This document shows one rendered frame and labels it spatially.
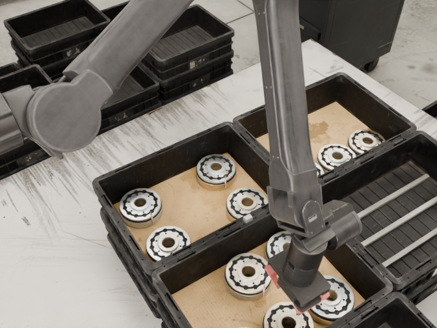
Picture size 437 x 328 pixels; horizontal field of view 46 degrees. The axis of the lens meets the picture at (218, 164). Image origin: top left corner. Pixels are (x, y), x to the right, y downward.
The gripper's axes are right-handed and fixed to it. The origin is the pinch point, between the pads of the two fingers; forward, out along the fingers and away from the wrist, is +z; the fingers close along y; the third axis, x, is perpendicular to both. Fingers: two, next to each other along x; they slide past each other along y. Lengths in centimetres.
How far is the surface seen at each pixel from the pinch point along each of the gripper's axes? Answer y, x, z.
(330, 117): 45, -53, 14
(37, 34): 189, -6, 56
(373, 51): 121, -168, 78
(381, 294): -7.7, -17.2, 3.0
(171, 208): 40.2, 3.6, 15.8
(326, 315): -3.5, -8.6, 10.3
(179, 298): 17.5, 14.1, 15.0
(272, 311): 3.3, 0.1, 11.2
